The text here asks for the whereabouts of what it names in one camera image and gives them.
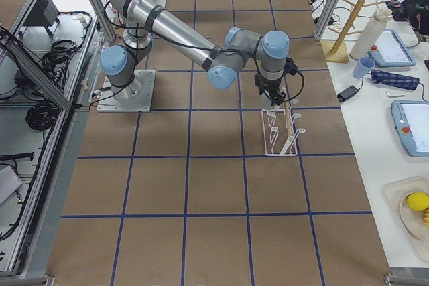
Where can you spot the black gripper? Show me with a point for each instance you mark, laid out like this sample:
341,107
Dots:
272,88

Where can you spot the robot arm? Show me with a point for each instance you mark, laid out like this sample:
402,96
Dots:
222,64

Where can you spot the blue cup on desk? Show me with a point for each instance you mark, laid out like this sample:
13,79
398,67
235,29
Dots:
363,67

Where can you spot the black power adapter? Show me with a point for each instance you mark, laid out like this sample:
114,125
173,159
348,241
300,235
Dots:
347,93

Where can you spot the wooden mug tree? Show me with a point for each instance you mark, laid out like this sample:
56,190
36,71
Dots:
337,51

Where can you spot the white bottle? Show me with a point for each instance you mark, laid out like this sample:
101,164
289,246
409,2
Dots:
370,34

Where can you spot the teach pendant upper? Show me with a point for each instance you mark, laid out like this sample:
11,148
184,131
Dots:
390,51

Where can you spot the teach pendant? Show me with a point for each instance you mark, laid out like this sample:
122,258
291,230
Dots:
390,51
411,123

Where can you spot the plaid blue cloth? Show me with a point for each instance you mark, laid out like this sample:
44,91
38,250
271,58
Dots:
394,80

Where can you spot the teach pendant lower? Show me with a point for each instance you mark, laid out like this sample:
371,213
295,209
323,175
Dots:
411,123

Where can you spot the yellow lemon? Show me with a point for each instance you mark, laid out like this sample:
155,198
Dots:
418,201

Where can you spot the beige tray with plate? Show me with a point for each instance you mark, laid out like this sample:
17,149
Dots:
412,221

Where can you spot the white wire cup rack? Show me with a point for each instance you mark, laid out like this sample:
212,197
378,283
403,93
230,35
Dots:
279,132

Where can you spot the aluminium frame post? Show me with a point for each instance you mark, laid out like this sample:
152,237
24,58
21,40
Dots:
330,1

